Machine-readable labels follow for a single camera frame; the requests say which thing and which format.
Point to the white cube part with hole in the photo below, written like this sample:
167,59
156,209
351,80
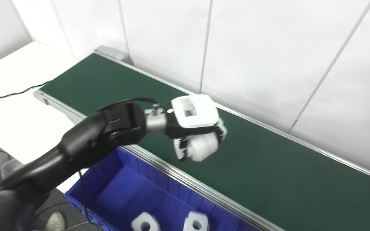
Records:
140,221
201,217

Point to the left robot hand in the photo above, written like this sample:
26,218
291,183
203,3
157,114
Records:
194,110

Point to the white shoe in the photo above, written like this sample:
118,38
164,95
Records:
56,222

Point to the white rounded plastic part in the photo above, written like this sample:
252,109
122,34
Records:
202,147

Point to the blue bin with white parts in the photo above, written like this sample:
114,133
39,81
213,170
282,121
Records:
124,192

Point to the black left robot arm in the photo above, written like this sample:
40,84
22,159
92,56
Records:
85,141

